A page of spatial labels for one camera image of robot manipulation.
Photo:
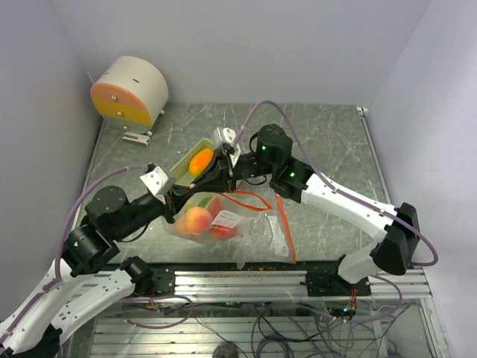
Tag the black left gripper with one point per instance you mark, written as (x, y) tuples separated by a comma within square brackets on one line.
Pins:
[(180, 198)]

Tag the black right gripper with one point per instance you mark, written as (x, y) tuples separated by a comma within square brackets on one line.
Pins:
[(219, 183)]

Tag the toy peach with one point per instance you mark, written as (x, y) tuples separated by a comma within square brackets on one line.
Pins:
[(180, 227), (198, 220)]

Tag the clear bag orange zipper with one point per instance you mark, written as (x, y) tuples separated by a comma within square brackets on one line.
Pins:
[(244, 203)]

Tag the toy watermelon slice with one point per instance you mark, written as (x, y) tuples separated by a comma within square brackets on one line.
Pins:
[(224, 222)]

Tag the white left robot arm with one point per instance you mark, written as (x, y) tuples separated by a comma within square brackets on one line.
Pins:
[(50, 316)]

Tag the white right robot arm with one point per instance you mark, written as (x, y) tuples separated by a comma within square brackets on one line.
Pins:
[(394, 230)]

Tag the orange toy mango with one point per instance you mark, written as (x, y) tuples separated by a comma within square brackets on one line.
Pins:
[(200, 161)]

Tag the pale green plastic basket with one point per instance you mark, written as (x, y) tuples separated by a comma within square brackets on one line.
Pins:
[(180, 170)]

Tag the round cream drawer box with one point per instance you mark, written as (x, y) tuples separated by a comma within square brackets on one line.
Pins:
[(131, 94)]

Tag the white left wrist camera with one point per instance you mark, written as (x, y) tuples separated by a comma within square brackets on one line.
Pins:
[(158, 180)]

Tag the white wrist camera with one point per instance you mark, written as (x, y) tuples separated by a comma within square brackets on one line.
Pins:
[(158, 180), (224, 141)]

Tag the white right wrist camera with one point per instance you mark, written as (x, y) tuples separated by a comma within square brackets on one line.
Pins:
[(224, 141)]

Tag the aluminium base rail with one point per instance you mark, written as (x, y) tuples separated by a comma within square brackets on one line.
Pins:
[(238, 281)]

